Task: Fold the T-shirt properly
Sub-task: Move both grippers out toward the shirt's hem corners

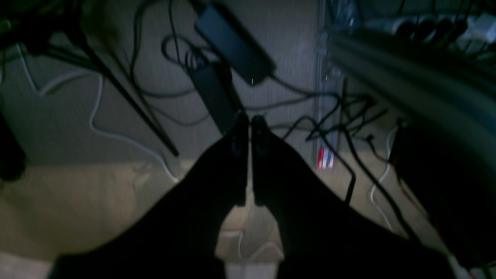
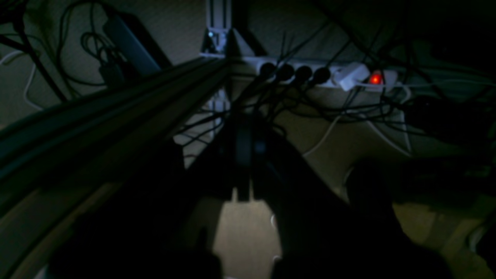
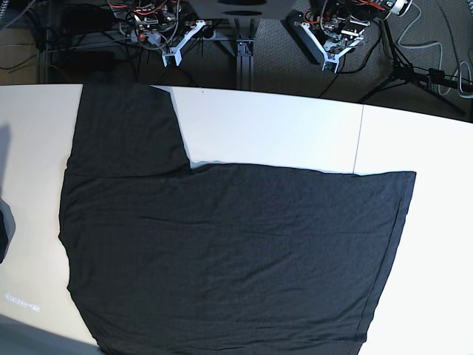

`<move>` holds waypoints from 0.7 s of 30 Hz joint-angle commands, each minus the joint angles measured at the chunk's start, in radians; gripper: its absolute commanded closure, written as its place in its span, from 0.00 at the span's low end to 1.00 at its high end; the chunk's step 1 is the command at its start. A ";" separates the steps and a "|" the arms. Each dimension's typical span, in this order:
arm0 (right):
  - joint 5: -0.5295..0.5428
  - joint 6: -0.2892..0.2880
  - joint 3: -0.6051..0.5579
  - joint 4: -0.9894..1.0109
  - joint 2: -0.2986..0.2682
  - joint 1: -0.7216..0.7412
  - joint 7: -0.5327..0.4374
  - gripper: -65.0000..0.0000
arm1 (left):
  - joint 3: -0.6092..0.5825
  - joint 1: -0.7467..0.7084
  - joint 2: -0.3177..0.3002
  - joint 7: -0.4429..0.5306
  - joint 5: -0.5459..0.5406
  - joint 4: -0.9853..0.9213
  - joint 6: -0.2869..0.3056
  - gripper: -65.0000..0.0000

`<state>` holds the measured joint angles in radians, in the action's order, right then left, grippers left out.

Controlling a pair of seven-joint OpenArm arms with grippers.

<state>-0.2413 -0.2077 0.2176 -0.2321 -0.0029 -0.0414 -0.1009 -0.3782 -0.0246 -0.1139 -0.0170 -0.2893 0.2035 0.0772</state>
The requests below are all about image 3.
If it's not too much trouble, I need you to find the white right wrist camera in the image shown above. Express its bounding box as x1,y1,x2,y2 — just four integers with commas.
161,47,182,67

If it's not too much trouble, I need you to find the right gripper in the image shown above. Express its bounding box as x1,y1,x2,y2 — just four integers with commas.
129,16,207,55

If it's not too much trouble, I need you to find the black T-shirt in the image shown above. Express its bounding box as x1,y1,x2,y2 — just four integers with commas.
59,84,416,354

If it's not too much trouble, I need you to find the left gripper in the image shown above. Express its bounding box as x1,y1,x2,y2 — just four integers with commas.
298,18,370,54

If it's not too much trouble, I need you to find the black power brick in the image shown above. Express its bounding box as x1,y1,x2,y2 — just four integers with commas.
282,10,321,64

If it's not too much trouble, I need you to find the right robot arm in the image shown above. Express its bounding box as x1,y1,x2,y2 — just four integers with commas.
106,1,211,65

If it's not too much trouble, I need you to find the black camera tripod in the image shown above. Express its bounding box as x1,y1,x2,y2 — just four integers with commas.
357,21,466,115

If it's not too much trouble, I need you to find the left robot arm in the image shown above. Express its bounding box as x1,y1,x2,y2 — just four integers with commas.
286,1,412,62

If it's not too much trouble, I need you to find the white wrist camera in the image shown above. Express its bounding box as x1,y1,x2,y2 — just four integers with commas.
161,47,182,67
321,52,339,73

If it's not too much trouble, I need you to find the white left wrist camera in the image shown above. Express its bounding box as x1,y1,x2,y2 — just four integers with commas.
321,52,339,73

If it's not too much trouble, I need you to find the aluminium table leg frame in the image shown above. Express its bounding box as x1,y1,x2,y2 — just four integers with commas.
220,17,260,91

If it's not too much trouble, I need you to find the dark object at left edge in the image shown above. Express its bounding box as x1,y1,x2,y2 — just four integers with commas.
1,200,16,263

